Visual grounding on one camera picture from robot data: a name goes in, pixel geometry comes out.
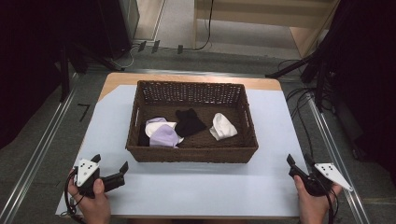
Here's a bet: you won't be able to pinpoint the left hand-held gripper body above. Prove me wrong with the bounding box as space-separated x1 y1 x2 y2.
76 158 126 199

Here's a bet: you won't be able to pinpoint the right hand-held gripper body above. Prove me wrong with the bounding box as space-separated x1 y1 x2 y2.
288 162 355 198

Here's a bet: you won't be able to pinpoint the person's left hand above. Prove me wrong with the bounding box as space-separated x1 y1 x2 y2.
67 177 112 224

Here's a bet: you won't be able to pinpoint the person's right hand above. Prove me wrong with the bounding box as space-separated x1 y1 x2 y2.
293 175 344 224

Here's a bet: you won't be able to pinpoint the small dark sock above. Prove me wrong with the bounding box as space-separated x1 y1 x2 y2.
137 123 151 147

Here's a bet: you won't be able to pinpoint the white sock with purple cuff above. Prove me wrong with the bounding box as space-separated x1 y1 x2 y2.
144 117 185 145

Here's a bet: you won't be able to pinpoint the brown wicker basket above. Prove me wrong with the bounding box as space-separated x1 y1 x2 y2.
125 79 260 164

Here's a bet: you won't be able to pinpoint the pale blue table mat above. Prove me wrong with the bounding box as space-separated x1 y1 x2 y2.
55 84 310 218

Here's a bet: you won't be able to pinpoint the black sock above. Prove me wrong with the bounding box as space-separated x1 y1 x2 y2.
174 107 208 138

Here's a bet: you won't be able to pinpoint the black tripod stand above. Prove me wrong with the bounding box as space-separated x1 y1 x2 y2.
264 46 332 114

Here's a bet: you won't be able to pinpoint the black metal stand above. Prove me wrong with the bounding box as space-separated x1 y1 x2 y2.
58 42 123 103

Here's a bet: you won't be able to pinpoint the dark curtain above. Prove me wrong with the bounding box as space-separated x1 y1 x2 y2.
0 0 64 151
328 0 396 185

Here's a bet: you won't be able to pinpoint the black cabinet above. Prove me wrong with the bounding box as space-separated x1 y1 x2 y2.
95 0 134 61

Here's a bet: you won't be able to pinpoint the light wooden shelf unit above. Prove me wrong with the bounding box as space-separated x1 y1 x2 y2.
192 0 341 59

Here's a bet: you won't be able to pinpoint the metal floor rail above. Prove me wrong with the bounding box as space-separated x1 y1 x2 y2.
0 74 79 224
305 92 372 224

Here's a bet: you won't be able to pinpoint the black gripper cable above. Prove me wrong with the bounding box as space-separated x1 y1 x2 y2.
321 181 341 224
63 168 88 224

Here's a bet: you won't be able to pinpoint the black floor cables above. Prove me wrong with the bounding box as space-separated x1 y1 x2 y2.
276 58 316 151

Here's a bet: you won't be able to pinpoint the white floor cable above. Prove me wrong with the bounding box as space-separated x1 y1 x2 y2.
111 44 140 70

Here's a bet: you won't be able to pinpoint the black hanging cable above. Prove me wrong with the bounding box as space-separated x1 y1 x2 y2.
192 0 216 51

